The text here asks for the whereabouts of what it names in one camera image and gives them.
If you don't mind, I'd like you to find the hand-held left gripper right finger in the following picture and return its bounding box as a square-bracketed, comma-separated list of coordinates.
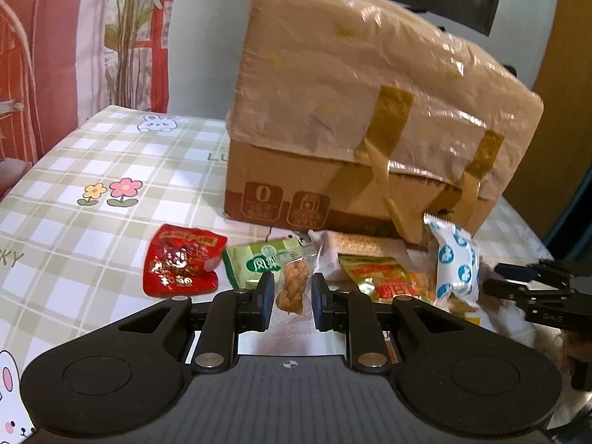
[310, 272, 469, 374]

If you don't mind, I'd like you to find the green snack packet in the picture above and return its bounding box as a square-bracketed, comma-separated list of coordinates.
[223, 236, 302, 290]

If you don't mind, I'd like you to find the clear cracker packet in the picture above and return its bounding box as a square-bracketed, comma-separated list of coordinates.
[309, 229, 436, 287]

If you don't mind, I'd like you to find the plastic-covered cardboard box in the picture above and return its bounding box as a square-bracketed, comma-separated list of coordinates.
[223, 0, 545, 253]

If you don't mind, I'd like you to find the red floral printed curtain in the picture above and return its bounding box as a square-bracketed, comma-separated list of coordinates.
[0, 0, 179, 195]

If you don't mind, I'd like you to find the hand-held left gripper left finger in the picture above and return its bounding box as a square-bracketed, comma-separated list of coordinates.
[118, 271, 276, 376]

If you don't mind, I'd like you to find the brown wooden door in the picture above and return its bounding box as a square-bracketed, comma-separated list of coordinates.
[532, 0, 592, 253]

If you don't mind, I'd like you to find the yellow orange snack packet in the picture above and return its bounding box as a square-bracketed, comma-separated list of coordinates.
[337, 254, 441, 310]

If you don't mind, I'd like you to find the checked cartoon tablecloth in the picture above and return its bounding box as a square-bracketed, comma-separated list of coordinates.
[0, 105, 571, 444]

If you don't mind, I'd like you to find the red snack packet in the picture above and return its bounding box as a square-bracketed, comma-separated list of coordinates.
[142, 223, 229, 297]

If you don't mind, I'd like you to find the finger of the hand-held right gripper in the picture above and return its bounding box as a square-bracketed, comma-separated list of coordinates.
[483, 278, 556, 310]
[494, 260, 578, 288]

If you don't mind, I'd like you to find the white blue-spotted snack packet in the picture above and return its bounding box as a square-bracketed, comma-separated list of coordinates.
[423, 213, 482, 313]

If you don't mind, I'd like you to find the twisted dough snack clear wrapper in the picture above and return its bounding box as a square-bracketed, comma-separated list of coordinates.
[272, 246, 320, 319]

